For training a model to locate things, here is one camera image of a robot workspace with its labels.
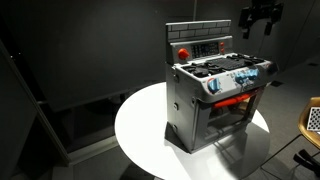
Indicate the black burner grate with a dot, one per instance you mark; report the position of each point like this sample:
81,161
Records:
220,65

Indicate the grey metal frame beam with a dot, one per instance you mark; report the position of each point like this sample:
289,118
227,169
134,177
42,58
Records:
50,130

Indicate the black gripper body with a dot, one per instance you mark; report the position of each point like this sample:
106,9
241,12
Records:
263,6

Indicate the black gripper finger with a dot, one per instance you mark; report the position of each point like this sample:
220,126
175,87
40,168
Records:
245,20
272,20

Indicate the orange round knob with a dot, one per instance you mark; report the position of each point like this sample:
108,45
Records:
183,53

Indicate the small orange button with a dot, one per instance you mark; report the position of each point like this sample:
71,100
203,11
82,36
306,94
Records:
222,50
222,44

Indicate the black floor stand base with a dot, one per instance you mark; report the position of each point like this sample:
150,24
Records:
306,159

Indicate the round white table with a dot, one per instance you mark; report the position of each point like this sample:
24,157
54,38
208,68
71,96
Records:
143,130

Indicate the black keypad display panel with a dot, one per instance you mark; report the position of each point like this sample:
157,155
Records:
205,49

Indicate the black white checkerboard board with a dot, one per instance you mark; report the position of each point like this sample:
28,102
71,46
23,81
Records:
314,119

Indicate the tan wooden chair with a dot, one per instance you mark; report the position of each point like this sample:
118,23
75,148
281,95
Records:
305,123

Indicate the grey toy stove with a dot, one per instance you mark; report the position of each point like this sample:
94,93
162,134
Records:
181,110

